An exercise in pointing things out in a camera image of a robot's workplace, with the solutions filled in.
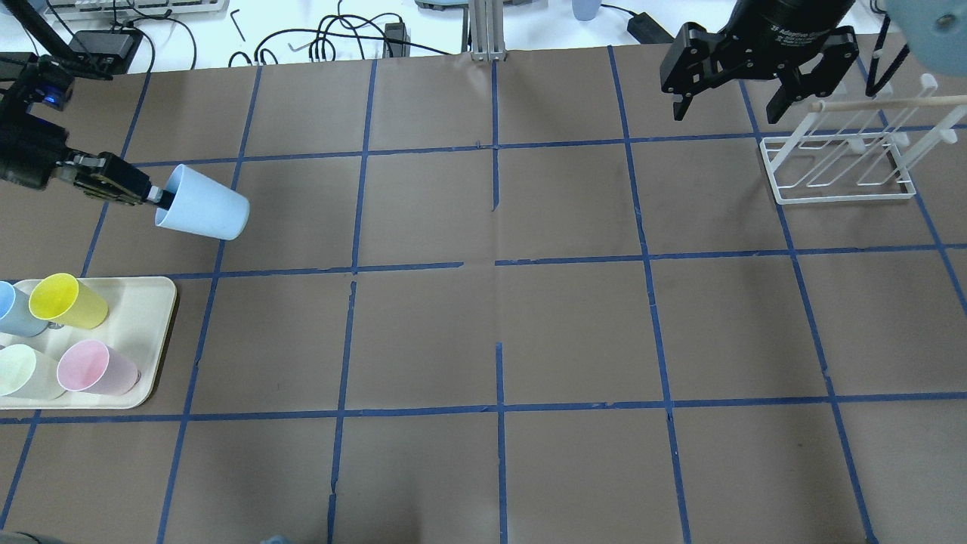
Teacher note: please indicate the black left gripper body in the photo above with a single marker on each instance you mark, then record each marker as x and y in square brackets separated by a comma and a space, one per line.
[24, 156]

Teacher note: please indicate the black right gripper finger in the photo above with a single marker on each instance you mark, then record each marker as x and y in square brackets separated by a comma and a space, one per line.
[794, 87]
[684, 89]

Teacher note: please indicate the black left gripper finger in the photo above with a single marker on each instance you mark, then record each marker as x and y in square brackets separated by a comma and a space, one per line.
[159, 197]

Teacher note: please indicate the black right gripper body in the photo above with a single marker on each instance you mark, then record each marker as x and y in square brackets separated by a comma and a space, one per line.
[793, 23]

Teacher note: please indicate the light blue plastic cup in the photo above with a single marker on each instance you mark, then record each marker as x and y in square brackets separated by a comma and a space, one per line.
[196, 204]

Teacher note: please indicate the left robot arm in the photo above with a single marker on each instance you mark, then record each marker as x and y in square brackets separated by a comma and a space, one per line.
[35, 80]

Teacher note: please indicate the blue cup on desk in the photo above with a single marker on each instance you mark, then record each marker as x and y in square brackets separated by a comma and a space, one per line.
[585, 10]

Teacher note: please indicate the yellow plastic cup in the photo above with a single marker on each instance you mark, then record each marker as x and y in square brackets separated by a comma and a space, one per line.
[61, 298]

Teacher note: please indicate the pink plastic cup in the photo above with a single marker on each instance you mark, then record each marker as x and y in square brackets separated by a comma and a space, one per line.
[93, 367]

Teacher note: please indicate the pale green plastic cup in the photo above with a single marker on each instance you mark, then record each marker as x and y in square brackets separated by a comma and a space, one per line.
[28, 374]

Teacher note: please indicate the black power adapter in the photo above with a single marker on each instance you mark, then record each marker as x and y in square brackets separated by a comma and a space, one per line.
[647, 31]

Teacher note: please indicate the cream plastic tray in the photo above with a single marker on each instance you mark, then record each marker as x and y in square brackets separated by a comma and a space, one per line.
[139, 314]

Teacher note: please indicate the black allen key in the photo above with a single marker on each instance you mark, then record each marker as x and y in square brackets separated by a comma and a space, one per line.
[234, 17]

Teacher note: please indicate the white wire cup rack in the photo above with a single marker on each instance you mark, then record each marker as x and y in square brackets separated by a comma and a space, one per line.
[852, 148]

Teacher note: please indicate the aluminium frame post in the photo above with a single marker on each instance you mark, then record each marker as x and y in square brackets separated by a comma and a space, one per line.
[485, 32]

